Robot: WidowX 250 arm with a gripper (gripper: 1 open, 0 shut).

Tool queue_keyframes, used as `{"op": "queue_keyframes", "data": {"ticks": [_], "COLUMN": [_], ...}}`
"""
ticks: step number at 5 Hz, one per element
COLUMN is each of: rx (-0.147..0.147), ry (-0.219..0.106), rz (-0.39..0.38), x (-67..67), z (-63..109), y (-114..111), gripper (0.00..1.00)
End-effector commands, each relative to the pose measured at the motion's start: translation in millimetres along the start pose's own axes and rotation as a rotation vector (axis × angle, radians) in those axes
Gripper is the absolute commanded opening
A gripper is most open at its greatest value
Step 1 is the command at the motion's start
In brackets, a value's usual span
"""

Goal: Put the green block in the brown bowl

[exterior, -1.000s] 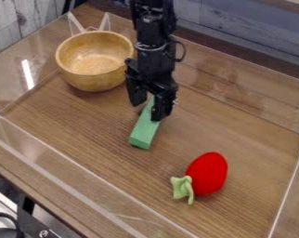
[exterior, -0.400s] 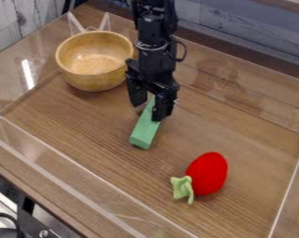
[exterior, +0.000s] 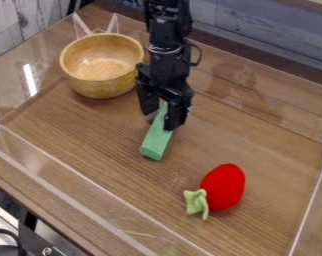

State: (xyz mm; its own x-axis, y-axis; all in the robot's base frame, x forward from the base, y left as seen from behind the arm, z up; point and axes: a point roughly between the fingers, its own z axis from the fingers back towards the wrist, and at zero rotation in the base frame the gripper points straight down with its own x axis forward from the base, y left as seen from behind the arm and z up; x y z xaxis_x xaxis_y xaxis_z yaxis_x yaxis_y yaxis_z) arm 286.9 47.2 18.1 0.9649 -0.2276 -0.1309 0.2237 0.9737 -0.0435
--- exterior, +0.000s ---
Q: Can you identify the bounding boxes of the red plush strawberry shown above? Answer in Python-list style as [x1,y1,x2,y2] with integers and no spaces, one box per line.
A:
[183,163,246,220]

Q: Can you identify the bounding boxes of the black table bracket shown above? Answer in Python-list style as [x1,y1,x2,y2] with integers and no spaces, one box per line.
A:
[19,211,87,256]

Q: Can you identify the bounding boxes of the brown wooden bowl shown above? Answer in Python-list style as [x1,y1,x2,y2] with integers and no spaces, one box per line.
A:
[59,33,144,99]

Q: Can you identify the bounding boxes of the clear acrylic tray walls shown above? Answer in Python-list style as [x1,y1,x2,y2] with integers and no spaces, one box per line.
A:
[0,7,322,256]

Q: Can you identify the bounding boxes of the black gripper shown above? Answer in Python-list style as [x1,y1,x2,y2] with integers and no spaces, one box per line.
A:
[135,46,196,132]

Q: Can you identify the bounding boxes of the green rectangular block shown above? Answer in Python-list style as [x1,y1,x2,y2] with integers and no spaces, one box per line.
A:
[140,103,172,161]

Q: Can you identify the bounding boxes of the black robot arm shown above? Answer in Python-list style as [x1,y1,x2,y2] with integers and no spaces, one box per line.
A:
[136,0,203,131]

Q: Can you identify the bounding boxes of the black cable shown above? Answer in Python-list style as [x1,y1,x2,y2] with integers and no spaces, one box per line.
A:
[0,227,27,256]

